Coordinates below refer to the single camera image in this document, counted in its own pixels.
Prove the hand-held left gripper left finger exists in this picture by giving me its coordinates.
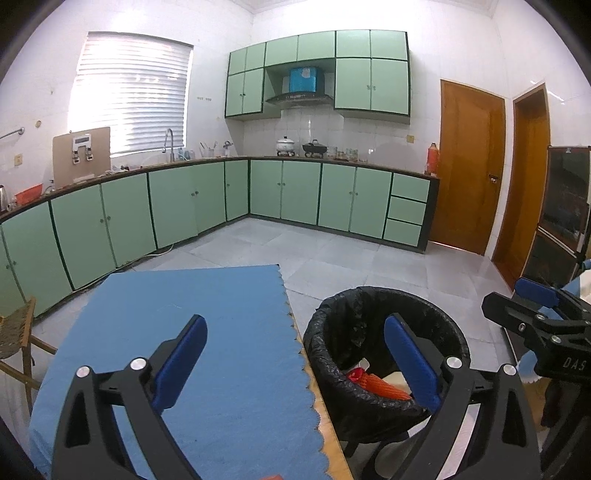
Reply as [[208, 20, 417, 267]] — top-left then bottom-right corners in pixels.
[[51, 314, 208, 480]]

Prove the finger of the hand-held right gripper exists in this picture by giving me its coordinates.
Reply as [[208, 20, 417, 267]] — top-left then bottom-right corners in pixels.
[[481, 293, 548, 340], [514, 277, 591, 319]]

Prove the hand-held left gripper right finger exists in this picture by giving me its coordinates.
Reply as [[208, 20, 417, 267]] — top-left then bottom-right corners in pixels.
[[384, 313, 542, 480]]

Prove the trash bin with black bag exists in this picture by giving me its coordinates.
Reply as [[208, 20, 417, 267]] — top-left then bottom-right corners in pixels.
[[302, 286, 471, 444]]

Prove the blue table mat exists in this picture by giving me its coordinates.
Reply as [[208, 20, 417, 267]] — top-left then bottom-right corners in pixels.
[[28, 263, 335, 480]]

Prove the green base cabinet unit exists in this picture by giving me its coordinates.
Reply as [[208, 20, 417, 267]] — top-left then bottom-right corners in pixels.
[[0, 157, 439, 319]]

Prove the wooden chair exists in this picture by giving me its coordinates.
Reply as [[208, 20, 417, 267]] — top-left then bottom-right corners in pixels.
[[0, 298, 58, 416]]

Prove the red basin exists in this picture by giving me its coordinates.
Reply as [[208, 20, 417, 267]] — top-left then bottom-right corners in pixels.
[[15, 184, 43, 206]]

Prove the cardboard box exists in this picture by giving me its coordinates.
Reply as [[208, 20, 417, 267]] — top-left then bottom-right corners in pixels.
[[52, 127, 112, 185]]

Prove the white window blind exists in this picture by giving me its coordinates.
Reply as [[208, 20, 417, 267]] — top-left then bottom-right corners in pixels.
[[69, 31, 194, 155]]

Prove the black range hood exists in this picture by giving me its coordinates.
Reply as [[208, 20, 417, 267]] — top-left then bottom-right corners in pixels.
[[264, 92, 334, 108]]

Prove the blue hood chimney cover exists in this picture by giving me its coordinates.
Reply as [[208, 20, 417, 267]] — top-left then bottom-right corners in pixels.
[[289, 67, 319, 94]]

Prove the wooden door with handle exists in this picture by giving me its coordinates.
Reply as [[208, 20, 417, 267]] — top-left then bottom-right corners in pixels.
[[427, 79, 506, 256]]

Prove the green wall cabinet unit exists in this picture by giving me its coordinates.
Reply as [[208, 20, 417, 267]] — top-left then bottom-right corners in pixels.
[[224, 30, 411, 125]]

